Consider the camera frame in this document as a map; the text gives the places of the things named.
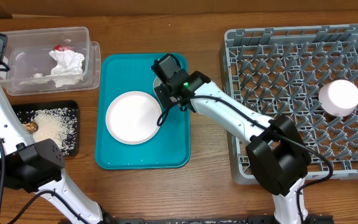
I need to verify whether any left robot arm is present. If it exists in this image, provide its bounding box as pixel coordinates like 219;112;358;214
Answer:
0;34;111;223

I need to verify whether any small white plate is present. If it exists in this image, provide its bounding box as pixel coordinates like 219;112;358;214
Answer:
318;80;358;117

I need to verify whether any grey metal bowl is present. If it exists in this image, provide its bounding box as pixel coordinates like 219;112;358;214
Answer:
152;77;162;96

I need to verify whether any teal serving tray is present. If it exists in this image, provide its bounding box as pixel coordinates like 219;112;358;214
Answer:
95;53;191;170

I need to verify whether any black plastic tray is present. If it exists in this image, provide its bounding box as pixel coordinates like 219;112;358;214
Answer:
11;100;80;157

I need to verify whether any rice leftovers pile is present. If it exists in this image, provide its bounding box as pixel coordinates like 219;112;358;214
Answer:
16;107;79;156

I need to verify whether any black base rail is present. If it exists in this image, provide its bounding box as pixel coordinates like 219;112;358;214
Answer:
113;215;334;224

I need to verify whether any large white plate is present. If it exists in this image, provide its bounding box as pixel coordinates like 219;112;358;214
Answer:
106;91;162;145

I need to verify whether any white napkin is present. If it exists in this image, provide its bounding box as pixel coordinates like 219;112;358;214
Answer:
19;50;85;88

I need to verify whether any brown food scrap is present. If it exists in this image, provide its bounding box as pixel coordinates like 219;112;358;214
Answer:
23;121;39;134

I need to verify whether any clear plastic storage bin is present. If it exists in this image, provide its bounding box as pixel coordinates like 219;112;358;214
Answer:
0;27;101;96

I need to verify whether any red snack wrapper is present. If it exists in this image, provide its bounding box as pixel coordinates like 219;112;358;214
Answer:
53;45;73;52

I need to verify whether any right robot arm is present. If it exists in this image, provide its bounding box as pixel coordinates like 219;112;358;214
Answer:
154;69;311;223

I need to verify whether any grey dishwasher rack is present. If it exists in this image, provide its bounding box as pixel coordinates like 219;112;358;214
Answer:
221;24;358;180

